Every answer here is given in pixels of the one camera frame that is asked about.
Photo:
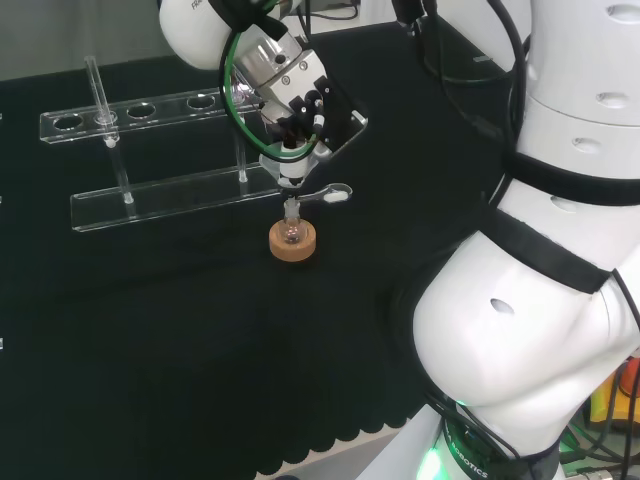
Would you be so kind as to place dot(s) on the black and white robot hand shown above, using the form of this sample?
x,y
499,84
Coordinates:
x,y
295,85

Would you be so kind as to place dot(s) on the clear glass weighing funnel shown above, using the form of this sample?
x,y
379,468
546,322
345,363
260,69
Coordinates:
x,y
332,192

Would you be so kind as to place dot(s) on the clear round-bottom flask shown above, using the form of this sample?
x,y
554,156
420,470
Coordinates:
x,y
292,227

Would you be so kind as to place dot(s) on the clear acrylic funnel stand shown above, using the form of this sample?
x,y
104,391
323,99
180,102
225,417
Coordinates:
x,y
165,192

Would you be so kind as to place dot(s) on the clear glass rod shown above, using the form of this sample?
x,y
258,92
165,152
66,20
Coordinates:
x,y
97,90

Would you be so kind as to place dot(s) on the black bench cloth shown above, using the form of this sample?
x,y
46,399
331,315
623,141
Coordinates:
x,y
200,325

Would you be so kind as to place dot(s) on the yellow stop button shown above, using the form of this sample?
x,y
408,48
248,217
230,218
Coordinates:
x,y
631,385

